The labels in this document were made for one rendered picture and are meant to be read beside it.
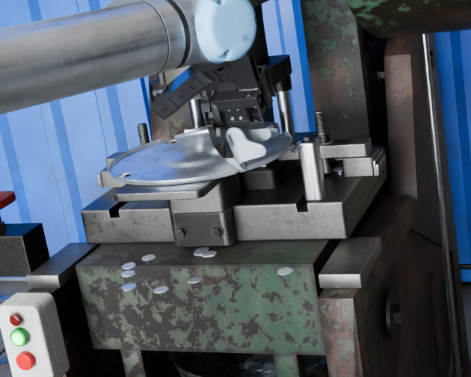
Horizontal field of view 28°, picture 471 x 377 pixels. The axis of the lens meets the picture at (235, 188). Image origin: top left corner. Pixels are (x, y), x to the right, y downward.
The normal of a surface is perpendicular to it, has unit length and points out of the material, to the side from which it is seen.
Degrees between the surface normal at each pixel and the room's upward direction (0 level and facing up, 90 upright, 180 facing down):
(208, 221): 90
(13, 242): 90
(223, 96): 25
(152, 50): 103
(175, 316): 90
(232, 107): 115
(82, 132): 90
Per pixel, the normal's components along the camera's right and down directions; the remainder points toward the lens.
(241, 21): 0.66, 0.12
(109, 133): -0.34, 0.33
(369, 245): -0.15, -0.95
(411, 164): -0.37, 0.04
